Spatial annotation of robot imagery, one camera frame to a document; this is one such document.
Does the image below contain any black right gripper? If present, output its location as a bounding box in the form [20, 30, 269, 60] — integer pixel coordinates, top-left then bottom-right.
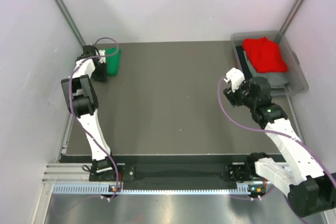
[223, 79, 257, 110]

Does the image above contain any green t shirt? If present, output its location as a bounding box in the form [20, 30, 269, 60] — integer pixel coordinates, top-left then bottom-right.
[104, 48, 121, 76]

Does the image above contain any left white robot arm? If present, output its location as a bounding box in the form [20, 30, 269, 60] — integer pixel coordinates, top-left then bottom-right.
[61, 45, 119, 180]

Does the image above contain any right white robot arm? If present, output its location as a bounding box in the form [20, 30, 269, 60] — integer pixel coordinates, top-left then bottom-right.
[217, 75, 335, 218]

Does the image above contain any grey folded t shirt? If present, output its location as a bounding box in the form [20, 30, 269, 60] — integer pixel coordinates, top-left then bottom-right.
[244, 51, 289, 89]

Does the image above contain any black folded t shirt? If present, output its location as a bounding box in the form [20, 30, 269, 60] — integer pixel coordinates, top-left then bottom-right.
[235, 46, 252, 80]

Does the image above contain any red folded t shirt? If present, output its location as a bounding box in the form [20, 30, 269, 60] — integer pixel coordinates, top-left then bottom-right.
[242, 37, 289, 73]

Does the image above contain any clear plastic bin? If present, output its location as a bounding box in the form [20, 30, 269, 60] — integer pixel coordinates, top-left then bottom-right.
[230, 30, 309, 96]

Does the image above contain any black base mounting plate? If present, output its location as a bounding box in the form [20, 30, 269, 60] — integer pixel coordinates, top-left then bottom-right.
[88, 154, 279, 190]

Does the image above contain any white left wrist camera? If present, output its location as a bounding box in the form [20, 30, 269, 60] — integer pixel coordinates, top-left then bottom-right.
[98, 50, 106, 64]

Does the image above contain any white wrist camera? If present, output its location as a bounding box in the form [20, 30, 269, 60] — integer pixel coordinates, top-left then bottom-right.
[223, 68, 245, 92]
[98, 50, 106, 64]

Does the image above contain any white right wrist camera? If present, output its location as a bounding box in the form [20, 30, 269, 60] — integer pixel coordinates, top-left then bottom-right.
[223, 68, 245, 92]

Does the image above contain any aluminium frame rail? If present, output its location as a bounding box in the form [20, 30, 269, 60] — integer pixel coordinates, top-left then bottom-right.
[42, 163, 91, 184]

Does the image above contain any slotted cable duct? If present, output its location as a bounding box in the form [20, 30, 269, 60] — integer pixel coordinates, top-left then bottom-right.
[52, 184, 266, 195]

